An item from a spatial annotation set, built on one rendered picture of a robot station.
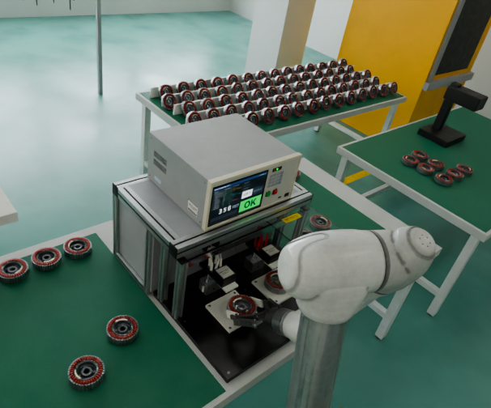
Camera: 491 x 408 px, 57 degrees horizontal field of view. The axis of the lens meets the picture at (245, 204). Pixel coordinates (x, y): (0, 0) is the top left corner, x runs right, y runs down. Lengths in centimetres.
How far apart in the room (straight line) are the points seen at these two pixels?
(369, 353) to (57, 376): 183
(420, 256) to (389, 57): 430
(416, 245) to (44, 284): 142
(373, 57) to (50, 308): 428
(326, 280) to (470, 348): 245
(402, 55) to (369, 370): 330
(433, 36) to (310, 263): 419
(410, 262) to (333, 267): 16
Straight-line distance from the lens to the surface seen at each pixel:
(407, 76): 507
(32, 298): 190
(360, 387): 275
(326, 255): 88
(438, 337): 322
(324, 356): 102
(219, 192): 152
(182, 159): 159
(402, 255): 96
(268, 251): 187
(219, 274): 173
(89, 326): 178
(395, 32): 513
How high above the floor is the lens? 213
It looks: 35 degrees down
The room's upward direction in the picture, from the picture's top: 11 degrees clockwise
